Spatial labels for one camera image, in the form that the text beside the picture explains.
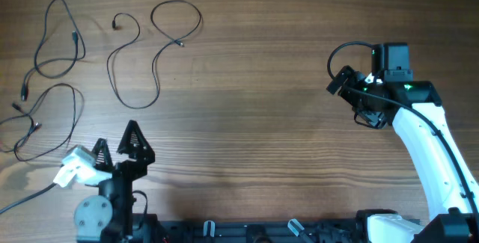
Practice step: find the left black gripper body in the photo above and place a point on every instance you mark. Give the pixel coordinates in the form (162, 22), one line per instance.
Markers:
(123, 176)

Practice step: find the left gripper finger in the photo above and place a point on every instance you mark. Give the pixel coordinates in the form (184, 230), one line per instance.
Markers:
(103, 160)
(134, 144)

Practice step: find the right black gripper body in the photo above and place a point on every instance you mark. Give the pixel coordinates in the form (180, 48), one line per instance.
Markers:
(362, 104)

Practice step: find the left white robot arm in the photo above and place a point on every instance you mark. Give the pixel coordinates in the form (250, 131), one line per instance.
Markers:
(108, 216)

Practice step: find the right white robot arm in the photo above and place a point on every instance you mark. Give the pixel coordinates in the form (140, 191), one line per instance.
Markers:
(389, 95)

